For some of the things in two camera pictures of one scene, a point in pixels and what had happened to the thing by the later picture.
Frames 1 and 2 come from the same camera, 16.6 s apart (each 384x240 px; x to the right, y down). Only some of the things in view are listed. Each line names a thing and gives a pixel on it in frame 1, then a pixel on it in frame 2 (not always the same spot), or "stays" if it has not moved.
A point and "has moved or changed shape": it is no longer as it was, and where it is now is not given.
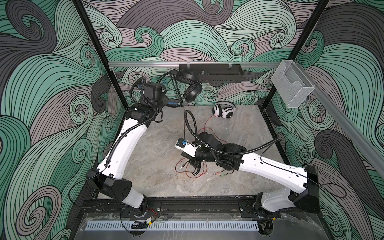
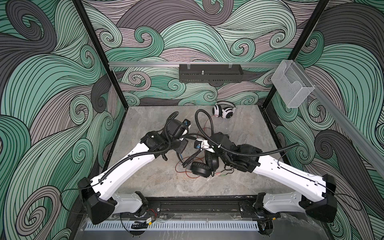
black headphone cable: (196, 169) to (197, 137)
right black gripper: (193, 160) to (217, 153)
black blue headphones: (187, 86) has moved or changed shape
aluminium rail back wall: (194, 63) stays
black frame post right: (300, 45) stays
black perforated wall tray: (215, 73) stays
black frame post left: (112, 73) stays
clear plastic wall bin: (293, 86) stays
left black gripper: (164, 100) to (183, 144)
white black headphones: (224, 108) stays
